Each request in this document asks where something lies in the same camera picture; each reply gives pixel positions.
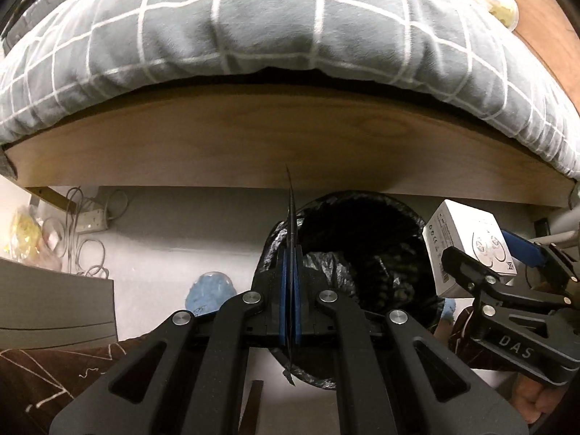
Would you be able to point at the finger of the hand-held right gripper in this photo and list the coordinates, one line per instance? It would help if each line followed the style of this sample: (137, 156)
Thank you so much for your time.
(523, 249)
(466, 272)

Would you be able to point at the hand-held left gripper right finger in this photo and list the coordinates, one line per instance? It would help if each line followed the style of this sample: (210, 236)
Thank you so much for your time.
(297, 299)

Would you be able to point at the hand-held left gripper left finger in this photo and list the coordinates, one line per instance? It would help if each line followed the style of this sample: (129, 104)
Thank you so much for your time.
(284, 299)

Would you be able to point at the white cardboard box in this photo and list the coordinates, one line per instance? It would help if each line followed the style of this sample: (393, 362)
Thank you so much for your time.
(457, 235)

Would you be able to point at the waste bin with black liner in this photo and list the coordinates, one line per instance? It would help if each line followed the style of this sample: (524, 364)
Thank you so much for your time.
(362, 244)

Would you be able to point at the person's right hand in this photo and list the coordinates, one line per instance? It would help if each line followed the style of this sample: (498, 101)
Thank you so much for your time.
(539, 401)

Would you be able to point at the light blue slipper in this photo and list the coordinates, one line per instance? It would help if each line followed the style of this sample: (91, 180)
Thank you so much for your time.
(446, 312)

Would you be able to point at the blue plastic bag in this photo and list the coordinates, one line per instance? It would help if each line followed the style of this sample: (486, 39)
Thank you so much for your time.
(210, 290)

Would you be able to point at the light wooden side panel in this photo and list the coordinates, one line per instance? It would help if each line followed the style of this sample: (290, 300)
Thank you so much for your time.
(553, 31)

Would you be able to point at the dark grey cabinet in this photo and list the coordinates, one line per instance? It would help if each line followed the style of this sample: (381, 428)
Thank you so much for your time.
(45, 303)

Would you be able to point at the brown patterned pants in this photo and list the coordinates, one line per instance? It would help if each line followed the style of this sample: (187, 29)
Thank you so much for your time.
(45, 380)

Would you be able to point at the grey checked bed sheet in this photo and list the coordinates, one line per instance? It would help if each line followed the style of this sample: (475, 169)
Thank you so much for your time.
(272, 31)

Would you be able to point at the wooden bed frame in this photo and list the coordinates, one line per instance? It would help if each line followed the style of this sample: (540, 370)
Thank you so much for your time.
(272, 145)

